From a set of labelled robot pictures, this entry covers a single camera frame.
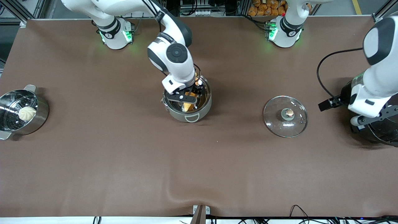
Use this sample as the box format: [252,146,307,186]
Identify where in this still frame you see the black looped cable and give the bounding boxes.
[289,204,313,224]

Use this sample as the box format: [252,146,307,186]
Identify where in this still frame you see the black rice cooker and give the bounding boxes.
[340,78,398,147]

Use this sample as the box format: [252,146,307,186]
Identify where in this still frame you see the steel cooking pot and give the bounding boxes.
[160,74,213,123]

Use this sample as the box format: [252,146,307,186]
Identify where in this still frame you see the brown table mat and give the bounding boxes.
[0,16,398,217]

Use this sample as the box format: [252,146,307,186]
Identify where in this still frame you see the glass pot lid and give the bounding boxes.
[263,96,308,138]

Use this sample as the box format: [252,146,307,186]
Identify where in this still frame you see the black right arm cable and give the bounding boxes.
[141,0,202,75]

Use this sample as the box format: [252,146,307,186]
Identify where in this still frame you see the orange snack bags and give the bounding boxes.
[248,0,287,17]

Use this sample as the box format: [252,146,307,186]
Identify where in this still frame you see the yellow corn cob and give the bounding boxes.
[181,79,200,113]

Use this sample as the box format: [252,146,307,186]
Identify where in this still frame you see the steel steamer pot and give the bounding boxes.
[0,85,49,140]

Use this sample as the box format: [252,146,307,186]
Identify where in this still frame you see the aluminium frame profile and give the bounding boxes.
[373,0,398,24]
[0,0,42,27]

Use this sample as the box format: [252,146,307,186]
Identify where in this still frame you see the white steamed bun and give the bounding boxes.
[18,106,37,122]

